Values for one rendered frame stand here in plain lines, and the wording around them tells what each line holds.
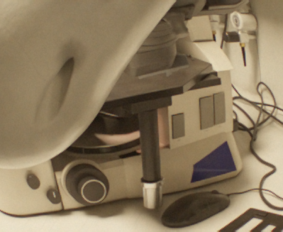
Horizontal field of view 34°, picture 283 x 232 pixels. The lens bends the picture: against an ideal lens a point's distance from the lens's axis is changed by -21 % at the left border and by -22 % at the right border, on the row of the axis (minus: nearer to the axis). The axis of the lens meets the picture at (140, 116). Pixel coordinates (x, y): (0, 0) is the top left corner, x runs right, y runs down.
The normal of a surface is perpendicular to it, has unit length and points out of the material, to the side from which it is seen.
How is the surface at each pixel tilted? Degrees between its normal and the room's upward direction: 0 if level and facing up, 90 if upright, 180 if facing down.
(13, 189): 90
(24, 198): 90
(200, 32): 90
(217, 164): 49
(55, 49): 90
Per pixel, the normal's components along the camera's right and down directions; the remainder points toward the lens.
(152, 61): 0.29, 0.80
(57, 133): 0.59, 0.71
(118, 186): 0.46, 0.24
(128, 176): 0.15, 0.29
